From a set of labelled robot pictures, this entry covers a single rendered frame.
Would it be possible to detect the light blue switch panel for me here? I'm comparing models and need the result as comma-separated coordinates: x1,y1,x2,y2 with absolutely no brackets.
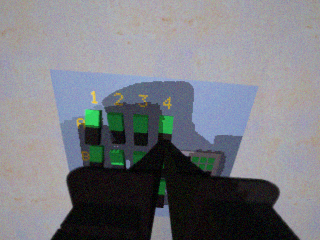
49,69,259,177

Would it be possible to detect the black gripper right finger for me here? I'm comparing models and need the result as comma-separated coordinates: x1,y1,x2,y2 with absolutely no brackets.
163,140,280,240

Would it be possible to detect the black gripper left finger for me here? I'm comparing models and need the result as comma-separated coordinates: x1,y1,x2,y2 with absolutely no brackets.
67,140,165,240

